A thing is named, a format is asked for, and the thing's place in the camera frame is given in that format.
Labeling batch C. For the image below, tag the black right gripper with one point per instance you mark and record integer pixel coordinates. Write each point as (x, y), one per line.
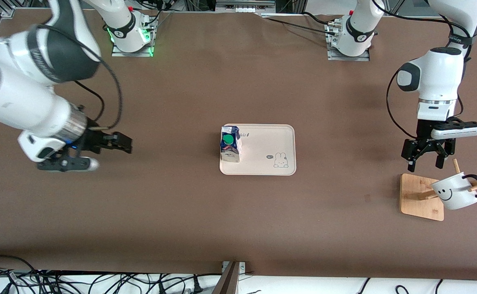
(95, 140)

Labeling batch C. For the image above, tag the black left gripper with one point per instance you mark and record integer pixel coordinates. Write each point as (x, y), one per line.
(425, 145)

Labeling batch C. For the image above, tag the white smiley face mug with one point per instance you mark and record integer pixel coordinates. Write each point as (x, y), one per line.
(455, 192)

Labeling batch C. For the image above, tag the milk carton with green cap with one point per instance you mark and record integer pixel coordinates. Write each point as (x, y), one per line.
(230, 147)

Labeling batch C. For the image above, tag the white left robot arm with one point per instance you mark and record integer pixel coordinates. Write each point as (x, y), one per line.
(438, 73)

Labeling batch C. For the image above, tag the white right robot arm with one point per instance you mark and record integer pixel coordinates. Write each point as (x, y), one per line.
(18, 102)

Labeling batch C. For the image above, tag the cream rabbit print tray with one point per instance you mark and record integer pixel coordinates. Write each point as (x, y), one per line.
(267, 143)

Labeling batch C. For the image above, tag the wooden mug stand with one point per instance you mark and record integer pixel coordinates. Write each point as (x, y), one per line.
(420, 204)

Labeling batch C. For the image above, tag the grey power strip box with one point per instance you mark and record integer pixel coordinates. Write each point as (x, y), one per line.
(244, 6)

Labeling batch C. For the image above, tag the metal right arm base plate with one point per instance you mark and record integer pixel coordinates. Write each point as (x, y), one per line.
(118, 53)

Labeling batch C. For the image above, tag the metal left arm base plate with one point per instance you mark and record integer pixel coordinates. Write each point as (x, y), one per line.
(365, 58)

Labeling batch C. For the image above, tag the small metal bracket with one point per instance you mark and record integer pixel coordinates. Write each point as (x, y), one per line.
(243, 267)

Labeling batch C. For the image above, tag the grey metal post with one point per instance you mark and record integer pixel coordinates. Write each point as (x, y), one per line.
(228, 281)

